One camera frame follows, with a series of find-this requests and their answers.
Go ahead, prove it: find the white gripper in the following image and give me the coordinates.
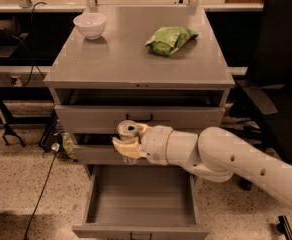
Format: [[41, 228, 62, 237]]
[[112, 123, 173, 166]]

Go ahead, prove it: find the silver redbull can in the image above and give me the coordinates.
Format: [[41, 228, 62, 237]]
[[117, 120, 139, 165]]

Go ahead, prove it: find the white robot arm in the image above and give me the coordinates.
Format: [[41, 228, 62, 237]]
[[112, 120, 292, 210]]

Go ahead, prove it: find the middle grey drawer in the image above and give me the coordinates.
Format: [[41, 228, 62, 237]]
[[72, 133, 211, 167]]

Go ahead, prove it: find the grey drawer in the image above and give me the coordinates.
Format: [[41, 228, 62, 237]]
[[73, 165, 209, 240], [72, 133, 211, 167], [55, 89, 224, 134]]

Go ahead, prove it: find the top grey drawer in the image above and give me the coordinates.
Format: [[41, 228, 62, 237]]
[[55, 89, 224, 134]]

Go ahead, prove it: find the bottom grey drawer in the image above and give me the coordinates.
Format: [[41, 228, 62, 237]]
[[73, 165, 209, 240]]

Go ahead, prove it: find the grey drawer cabinet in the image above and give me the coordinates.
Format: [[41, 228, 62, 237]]
[[43, 5, 236, 240]]

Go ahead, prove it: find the green packet on floor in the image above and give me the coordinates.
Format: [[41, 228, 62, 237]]
[[61, 133, 76, 161]]

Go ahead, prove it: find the green chip bag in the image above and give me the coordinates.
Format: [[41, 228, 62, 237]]
[[145, 26, 198, 56]]

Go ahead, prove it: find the white bowl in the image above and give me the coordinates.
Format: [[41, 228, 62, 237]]
[[73, 13, 106, 39]]

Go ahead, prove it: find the black metal stand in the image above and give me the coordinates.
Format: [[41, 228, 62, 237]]
[[0, 100, 26, 147]]

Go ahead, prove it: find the black office chair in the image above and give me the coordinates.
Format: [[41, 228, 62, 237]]
[[217, 0, 292, 192]]

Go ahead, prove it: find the black bar on floor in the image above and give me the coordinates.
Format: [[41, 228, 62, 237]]
[[276, 215, 292, 240]]

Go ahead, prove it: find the black floor cable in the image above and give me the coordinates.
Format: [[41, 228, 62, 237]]
[[23, 143, 61, 240]]

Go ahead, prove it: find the black hanging cable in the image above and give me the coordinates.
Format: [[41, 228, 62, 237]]
[[11, 1, 48, 88]]

